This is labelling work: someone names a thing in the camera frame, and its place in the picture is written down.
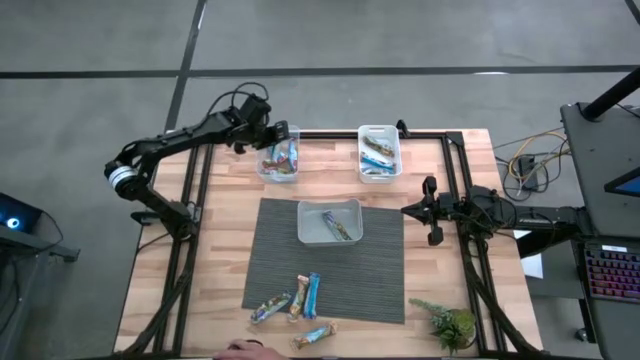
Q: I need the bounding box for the backlit black keyboard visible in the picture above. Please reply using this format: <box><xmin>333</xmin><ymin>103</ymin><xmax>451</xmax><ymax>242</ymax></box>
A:
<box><xmin>583</xmin><ymin>244</ymin><xmax>640</xmax><ymax>305</ymax></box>

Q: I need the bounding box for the white plastic bin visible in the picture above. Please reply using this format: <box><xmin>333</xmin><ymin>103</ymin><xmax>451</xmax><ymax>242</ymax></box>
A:
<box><xmin>357</xmin><ymin>124</ymin><xmax>404</xmax><ymax>185</ymax></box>

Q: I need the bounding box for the silver granola bar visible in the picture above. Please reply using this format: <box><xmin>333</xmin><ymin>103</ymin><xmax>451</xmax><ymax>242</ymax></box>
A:
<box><xmin>363</xmin><ymin>135</ymin><xmax>396</xmax><ymax>157</ymax></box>

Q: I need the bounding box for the white paper sheet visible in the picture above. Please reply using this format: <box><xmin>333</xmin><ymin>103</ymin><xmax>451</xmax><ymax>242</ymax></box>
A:
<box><xmin>512</xmin><ymin>229</ymin><xmax>545</xmax><ymax>280</ymax></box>

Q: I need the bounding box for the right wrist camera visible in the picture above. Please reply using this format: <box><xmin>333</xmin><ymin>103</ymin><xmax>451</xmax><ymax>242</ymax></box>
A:
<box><xmin>438</xmin><ymin>192</ymin><xmax>459</xmax><ymax>226</ymax></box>

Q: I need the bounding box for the grey equipment cart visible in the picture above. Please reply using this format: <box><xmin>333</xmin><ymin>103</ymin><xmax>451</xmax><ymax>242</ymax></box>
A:
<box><xmin>559</xmin><ymin>102</ymin><xmax>640</xmax><ymax>239</ymax></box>

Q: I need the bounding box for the grey metal stand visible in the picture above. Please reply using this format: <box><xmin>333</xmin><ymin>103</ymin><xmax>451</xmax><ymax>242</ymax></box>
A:
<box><xmin>0</xmin><ymin>209</ymin><xmax>81</xmax><ymax>360</ymax></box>

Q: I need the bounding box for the artificial green potted plant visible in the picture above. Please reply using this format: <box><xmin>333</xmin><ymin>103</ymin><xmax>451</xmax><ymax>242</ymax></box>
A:
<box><xmin>408</xmin><ymin>298</ymin><xmax>477</xmax><ymax>357</ymax></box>

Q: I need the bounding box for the grey keyboard shelf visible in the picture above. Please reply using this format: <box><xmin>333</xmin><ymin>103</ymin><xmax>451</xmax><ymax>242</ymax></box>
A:
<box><xmin>571</xmin><ymin>232</ymin><xmax>640</xmax><ymax>360</ymax></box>

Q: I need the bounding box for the dark grey woven placemat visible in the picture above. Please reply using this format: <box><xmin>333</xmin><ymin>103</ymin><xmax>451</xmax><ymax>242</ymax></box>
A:
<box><xmin>241</xmin><ymin>197</ymin><xmax>406</xmax><ymax>325</ymax></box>

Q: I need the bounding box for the clear plastic bin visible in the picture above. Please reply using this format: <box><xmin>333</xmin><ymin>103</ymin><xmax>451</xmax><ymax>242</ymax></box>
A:
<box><xmin>256</xmin><ymin>124</ymin><xmax>302</xmax><ymax>185</ymax></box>

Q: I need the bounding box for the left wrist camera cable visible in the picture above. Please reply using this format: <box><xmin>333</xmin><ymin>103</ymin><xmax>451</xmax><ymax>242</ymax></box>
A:
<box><xmin>206</xmin><ymin>81</ymin><xmax>271</xmax><ymax>121</ymax></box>

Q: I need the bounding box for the black power adapter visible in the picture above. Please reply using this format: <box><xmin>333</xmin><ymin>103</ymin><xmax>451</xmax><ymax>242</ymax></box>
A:
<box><xmin>517</xmin><ymin>155</ymin><xmax>540</xmax><ymax>192</ymax></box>

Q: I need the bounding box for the green oat granola bar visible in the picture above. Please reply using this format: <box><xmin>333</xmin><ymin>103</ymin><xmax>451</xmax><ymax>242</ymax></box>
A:
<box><xmin>291</xmin><ymin>321</ymin><xmax>339</xmax><ymax>351</ymax></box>

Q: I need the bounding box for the grey plastic bin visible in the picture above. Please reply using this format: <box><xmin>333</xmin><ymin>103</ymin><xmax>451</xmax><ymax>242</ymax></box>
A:
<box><xmin>296</xmin><ymin>198</ymin><xmax>365</xmax><ymax>248</ymax></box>

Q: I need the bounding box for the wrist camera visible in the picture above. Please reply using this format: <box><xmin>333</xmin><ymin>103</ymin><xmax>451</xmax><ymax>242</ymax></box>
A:
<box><xmin>238</xmin><ymin>92</ymin><xmax>272</xmax><ymax>127</ymax></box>
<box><xmin>438</xmin><ymin>192</ymin><xmax>459</xmax><ymax>226</ymax></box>

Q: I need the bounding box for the tablet screen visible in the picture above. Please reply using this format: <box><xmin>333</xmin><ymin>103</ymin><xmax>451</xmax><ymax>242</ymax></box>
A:
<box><xmin>603</xmin><ymin>167</ymin><xmax>640</xmax><ymax>199</ymax></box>

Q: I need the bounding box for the black computer with blue light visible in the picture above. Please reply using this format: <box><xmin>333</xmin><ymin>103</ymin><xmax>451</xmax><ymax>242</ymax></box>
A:
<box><xmin>0</xmin><ymin>192</ymin><xmax>44</xmax><ymax>236</ymax></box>

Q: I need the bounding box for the yellow cable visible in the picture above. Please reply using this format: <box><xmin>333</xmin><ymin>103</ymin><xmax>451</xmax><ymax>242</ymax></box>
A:
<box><xmin>507</xmin><ymin>130</ymin><xmax>571</xmax><ymax>177</ymax></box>

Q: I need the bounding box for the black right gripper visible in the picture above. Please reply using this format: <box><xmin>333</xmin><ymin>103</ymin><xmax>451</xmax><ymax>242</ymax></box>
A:
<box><xmin>401</xmin><ymin>175</ymin><xmax>445</xmax><ymax>247</ymax></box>

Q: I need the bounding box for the person's hand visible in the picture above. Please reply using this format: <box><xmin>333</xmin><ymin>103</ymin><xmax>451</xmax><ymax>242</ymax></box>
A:
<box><xmin>213</xmin><ymin>338</ymin><xmax>289</xmax><ymax>360</ymax></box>

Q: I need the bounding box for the black round pole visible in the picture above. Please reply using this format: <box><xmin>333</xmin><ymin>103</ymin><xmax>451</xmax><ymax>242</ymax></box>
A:
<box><xmin>582</xmin><ymin>67</ymin><xmax>640</xmax><ymax>121</ymax></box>

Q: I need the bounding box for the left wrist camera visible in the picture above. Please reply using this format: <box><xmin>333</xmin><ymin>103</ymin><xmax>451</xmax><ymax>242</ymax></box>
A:
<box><xmin>238</xmin><ymin>92</ymin><xmax>272</xmax><ymax>127</ymax></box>

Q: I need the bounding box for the black slanted beam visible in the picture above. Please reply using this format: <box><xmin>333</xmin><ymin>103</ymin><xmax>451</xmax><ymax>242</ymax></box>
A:
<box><xmin>516</xmin><ymin>227</ymin><xmax>592</xmax><ymax>260</ymax></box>

